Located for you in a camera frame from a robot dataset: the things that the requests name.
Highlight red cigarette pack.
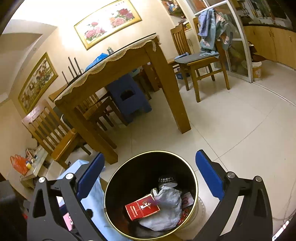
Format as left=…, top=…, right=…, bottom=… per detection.
left=125, top=194, right=160, bottom=221

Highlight black round trash bin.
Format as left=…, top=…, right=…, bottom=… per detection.
left=104, top=151, right=199, bottom=240

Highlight blue cartoon pig tablecloth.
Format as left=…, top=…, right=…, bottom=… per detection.
left=58, top=160, right=130, bottom=241

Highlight white tv cabinet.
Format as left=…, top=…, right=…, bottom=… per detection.
left=18, top=146, right=65, bottom=200

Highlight near wooden chair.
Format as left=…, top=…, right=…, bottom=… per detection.
left=22, top=100, right=91, bottom=169

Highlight orange plastic bag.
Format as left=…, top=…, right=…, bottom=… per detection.
left=10, top=154, right=29, bottom=175

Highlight far wooden chair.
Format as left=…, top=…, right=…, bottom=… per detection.
left=48, top=84, right=128, bottom=149

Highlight black wifi router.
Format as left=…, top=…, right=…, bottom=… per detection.
left=62, top=56, right=84, bottom=86

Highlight blue plastic stool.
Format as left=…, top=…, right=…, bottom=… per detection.
left=105, top=74, right=152, bottom=123

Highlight landscape framed painting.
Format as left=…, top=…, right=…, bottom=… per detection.
left=18, top=52, right=58, bottom=113

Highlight blue plastic bag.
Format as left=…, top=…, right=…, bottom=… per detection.
left=85, top=53, right=108, bottom=72

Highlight white plastic bucket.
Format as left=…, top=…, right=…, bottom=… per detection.
left=252, top=61, right=262, bottom=81

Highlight wooden dining table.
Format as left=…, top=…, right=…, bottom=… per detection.
left=54, top=33, right=191, bottom=164

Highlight flower framed painting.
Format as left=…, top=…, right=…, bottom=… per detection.
left=74, top=1, right=142, bottom=50

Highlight wooden kitchen cabinet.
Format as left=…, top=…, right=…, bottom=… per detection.
left=244, top=25, right=295, bottom=69

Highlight wooden chair with clothes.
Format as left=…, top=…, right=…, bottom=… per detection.
left=169, top=17, right=231, bottom=103

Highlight blue clothes on chair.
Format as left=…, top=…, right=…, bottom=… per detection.
left=198, top=8, right=233, bottom=57

